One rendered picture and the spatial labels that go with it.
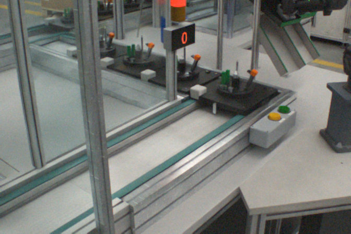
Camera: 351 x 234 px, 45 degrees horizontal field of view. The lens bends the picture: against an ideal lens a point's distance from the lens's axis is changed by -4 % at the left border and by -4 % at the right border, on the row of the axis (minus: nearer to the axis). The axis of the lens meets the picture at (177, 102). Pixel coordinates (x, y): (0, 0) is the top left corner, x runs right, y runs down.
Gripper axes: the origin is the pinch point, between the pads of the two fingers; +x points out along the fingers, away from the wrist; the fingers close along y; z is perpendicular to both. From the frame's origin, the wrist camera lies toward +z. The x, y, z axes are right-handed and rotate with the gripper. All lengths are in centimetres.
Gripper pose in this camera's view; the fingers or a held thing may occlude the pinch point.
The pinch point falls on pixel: (290, 6)
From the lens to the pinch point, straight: 177.0
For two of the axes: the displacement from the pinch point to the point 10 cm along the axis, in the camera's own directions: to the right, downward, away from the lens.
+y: -8.3, 1.8, -5.3
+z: -1.0, -9.8, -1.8
